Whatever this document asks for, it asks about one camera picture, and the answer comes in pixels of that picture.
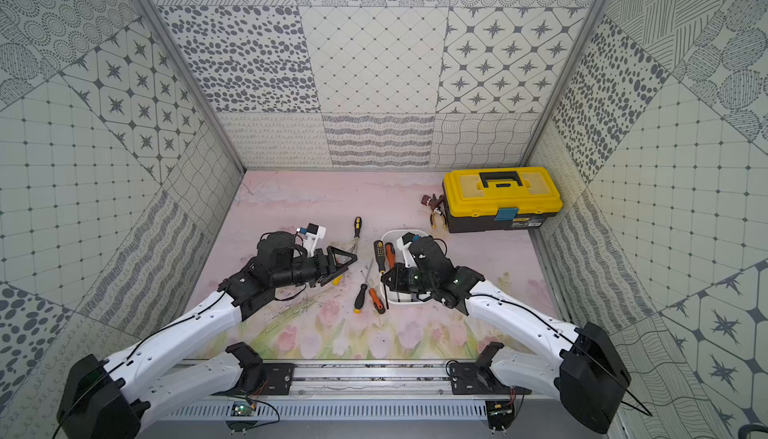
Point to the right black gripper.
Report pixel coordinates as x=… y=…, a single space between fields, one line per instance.
x=398 y=282

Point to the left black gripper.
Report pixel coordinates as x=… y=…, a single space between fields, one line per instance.
x=324 y=266

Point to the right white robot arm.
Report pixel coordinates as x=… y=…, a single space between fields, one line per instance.
x=577 y=365

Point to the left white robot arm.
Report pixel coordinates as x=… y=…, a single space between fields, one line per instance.
x=120 y=396

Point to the slim black yellow screwdriver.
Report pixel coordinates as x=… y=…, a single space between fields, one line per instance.
x=356 y=235

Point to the white rectangular storage tray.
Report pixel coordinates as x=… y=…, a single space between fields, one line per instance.
x=396 y=298

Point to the black yellow stubby screwdriver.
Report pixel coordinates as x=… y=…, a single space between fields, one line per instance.
x=360 y=298

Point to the yellow black toolbox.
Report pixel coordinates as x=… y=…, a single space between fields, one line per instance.
x=477 y=200

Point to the green circuit board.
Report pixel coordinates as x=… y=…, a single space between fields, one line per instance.
x=242 y=409

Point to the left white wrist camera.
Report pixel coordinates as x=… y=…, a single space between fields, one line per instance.
x=311 y=235

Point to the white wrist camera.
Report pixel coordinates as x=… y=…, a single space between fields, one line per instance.
x=311 y=235
x=403 y=245

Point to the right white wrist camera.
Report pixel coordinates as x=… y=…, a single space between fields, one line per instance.
x=403 y=245

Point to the brown clamp with wires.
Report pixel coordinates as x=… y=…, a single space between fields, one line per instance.
x=435 y=203

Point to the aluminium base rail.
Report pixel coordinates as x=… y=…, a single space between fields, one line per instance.
x=362 y=390

